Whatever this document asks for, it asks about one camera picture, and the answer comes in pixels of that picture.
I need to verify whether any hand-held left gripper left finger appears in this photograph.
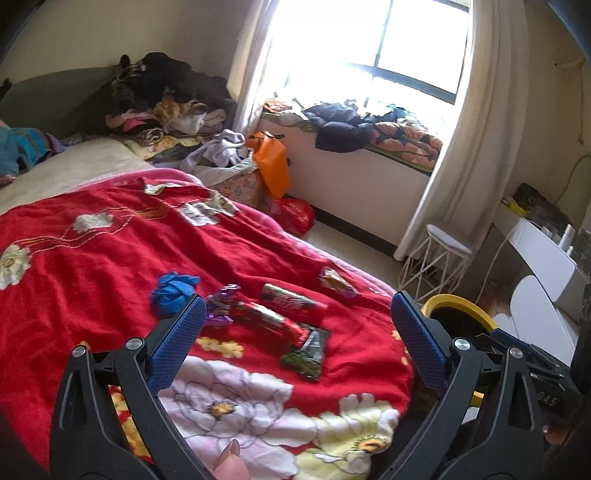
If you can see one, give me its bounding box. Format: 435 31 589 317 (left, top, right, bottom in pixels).
48 294 208 480

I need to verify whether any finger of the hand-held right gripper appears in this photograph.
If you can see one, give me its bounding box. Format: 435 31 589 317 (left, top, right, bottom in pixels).
475 329 555 374

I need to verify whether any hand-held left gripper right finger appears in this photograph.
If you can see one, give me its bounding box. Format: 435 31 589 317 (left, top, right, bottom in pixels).
383 292 546 480

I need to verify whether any blue wrapper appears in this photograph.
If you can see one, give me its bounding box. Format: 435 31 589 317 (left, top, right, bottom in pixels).
150 272 201 319

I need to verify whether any yellow rimmed trash bin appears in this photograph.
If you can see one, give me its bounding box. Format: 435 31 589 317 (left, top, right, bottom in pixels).
418 294 496 409

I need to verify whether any purple foil wrapper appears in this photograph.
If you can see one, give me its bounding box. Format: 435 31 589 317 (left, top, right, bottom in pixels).
205 285 242 326

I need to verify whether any shiny red wrapper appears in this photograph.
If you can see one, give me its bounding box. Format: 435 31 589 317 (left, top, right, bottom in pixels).
229 300 319 354

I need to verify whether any small gold candy wrapper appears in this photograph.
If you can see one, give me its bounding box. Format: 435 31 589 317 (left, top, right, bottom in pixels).
316 267 358 298

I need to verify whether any dark green snack wrapper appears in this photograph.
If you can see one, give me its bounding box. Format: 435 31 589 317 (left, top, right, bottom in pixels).
280 325 331 383

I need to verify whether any dark red snack packet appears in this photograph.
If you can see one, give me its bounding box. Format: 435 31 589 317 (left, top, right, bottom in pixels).
261 283 328 321

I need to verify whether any person's right hand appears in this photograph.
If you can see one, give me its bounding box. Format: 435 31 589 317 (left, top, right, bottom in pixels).
542 415 580 446

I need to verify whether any person's left hand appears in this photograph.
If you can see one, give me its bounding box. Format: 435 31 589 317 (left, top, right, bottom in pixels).
213 438 251 480

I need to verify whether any white dressing table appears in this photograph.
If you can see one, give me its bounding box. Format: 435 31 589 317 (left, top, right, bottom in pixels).
492 203 591 324

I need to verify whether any red floral blanket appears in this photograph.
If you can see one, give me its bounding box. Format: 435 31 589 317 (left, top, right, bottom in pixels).
0 168 416 480

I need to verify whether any black bag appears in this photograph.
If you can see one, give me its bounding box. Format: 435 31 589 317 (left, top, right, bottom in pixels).
512 183 573 227

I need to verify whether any floral storage basket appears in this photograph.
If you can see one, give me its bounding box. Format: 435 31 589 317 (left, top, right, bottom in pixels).
217 171 273 213

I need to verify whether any red plastic bag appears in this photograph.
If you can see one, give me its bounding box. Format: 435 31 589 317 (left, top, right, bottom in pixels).
272 198 316 237

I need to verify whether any beige bed sheet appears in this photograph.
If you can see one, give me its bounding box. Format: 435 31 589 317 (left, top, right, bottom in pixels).
0 137 153 215

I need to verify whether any grey white garment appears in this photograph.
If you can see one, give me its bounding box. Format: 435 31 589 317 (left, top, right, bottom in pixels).
180 129 257 178

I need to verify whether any thick cream curtain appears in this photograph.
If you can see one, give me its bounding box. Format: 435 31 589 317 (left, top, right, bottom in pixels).
394 0 513 261

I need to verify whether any orange shopping bag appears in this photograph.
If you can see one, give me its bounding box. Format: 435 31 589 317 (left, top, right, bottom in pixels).
245 130 291 200

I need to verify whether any pink and black quilt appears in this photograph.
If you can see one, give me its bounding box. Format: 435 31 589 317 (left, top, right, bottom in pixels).
369 117 444 174

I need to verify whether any teal floral garment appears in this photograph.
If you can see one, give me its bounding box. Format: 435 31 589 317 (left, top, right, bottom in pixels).
0 121 68 178

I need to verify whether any pile of mixed clothes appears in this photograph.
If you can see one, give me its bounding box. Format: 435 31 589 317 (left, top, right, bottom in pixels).
105 52 236 148

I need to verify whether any grey bed headboard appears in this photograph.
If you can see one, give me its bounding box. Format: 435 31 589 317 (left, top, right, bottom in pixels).
0 67 121 139

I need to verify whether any sheer white curtain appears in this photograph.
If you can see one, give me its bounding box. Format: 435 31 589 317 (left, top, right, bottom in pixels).
228 0 287 134

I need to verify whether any black framed window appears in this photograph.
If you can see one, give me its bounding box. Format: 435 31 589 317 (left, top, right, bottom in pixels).
272 0 472 107

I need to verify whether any white charging cable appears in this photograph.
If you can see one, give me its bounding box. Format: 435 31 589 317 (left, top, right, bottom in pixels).
475 222 522 305

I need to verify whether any white wire stool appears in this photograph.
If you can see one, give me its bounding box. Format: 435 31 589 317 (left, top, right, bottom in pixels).
399 224 474 305

